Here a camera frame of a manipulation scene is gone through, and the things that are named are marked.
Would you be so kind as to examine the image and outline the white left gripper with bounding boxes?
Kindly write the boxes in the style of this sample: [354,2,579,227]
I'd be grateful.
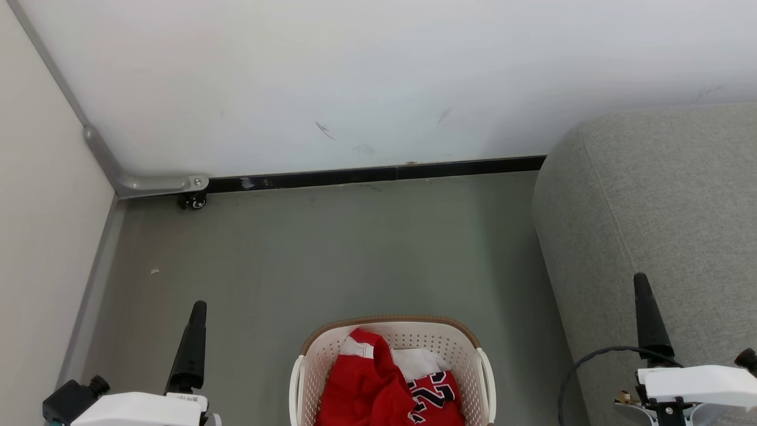
[70,301,222,426]

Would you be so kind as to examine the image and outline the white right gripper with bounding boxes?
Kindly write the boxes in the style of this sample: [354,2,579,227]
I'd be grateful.
[614,272,757,426]

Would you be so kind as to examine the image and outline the red shorts with white band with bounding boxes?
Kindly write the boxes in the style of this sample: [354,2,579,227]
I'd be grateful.
[315,328,418,426]

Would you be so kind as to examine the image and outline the red basketball jersey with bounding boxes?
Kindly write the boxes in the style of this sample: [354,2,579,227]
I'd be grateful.
[390,348,467,426]

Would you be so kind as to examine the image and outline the grey fabric sofa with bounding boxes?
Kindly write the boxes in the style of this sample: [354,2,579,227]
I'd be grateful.
[531,102,757,426]

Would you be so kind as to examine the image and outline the white perforated laundry basket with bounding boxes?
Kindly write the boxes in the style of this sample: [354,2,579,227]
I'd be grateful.
[289,315,496,426]

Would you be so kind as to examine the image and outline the black baseboard strip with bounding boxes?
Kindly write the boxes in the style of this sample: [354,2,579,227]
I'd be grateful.
[207,155,547,194]

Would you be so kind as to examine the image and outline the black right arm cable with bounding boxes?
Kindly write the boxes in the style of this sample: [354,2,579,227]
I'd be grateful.
[558,346,684,426]

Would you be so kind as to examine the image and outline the grey metal floor rail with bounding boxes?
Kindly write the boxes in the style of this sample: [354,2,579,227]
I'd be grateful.
[55,195,128,394]

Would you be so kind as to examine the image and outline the grey metal partition frame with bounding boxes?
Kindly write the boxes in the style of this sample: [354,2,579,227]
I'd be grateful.
[5,0,210,199]

